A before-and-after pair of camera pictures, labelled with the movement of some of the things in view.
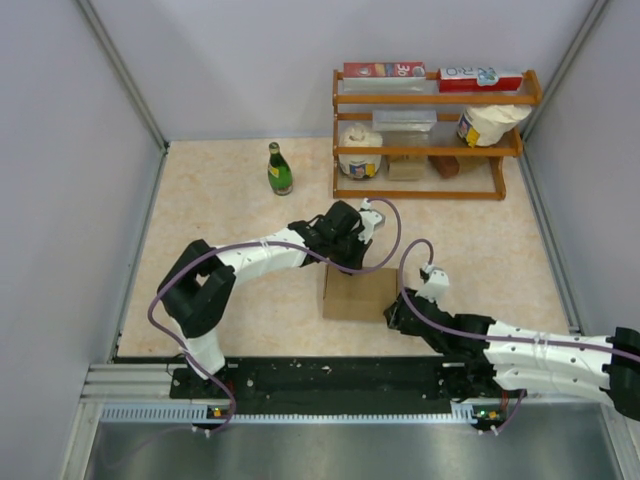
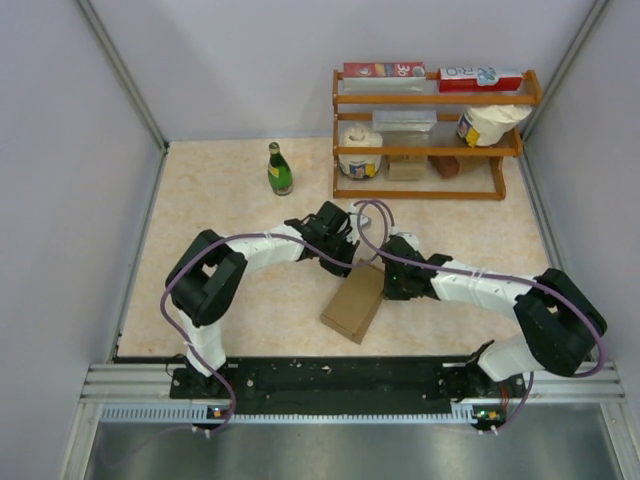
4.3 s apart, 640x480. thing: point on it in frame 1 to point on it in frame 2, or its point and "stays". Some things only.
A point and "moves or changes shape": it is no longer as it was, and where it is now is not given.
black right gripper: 394,321 to 391,292
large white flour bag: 483,125 stays
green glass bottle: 279,171 stays
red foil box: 384,71 stays
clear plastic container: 403,120 stays
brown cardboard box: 362,297 moves or changes shape
